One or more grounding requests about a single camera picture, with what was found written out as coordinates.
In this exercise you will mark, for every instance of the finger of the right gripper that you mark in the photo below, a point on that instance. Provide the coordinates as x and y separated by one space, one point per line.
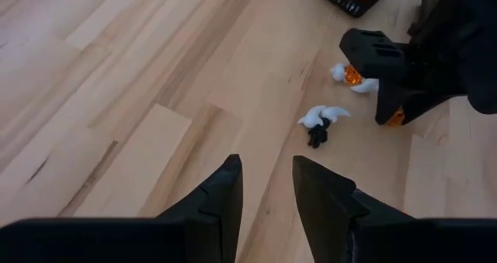
388 100
417 108

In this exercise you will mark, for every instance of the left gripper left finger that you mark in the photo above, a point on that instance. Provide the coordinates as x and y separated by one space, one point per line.
221 201

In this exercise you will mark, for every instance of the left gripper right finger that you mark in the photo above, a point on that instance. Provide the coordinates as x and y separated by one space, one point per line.
322 201

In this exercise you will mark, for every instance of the orange translucent pumpkin figurine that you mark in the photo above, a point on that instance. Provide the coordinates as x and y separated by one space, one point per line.
397 118
352 76

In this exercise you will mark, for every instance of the black skull-faced figurine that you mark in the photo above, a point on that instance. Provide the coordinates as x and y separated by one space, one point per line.
318 134

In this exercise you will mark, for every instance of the black slotted plastic basket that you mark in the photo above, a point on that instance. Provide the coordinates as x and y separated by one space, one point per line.
349 1

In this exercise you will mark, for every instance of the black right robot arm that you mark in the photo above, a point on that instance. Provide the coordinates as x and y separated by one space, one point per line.
473 30

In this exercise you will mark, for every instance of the white ghost figurine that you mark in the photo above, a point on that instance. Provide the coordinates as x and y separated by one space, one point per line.
336 112
311 117
367 86
338 72

